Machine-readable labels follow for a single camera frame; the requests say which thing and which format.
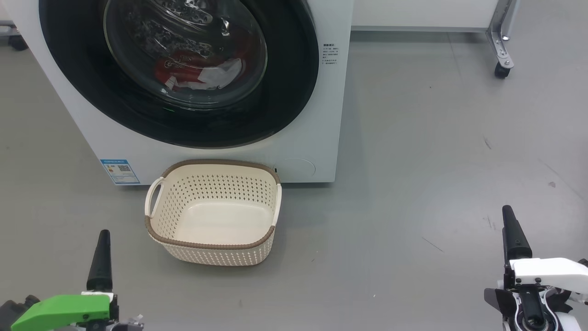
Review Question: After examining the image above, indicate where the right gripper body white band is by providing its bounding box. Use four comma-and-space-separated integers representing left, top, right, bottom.
502, 257, 588, 302

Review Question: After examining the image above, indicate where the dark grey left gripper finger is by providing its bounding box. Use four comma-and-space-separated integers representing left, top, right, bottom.
86, 230, 113, 292

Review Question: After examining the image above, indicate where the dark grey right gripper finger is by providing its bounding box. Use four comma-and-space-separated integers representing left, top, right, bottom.
502, 205, 533, 267

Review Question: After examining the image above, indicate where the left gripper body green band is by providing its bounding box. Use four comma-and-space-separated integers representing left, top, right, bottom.
10, 291, 144, 331

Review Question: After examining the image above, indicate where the red and white garment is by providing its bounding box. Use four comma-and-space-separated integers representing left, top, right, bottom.
154, 55, 244, 92

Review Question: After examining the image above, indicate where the black round washer door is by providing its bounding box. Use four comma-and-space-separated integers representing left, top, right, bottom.
39, 0, 320, 148

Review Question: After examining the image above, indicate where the cream perforated basket brown rim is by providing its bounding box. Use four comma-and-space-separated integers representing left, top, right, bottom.
145, 159, 282, 267

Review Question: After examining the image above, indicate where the white front-load washing machine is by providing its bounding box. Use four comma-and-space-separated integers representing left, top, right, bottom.
2, 0, 354, 185

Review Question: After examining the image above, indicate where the blue energy label sticker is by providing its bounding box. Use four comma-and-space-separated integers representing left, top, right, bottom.
100, 159, 141, 185

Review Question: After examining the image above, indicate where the white panel board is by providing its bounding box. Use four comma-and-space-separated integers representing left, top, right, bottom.
351, 0, 501, 32

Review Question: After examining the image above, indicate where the silver frame leg with caster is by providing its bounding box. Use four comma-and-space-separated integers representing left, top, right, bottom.
486, 0, 522, 79

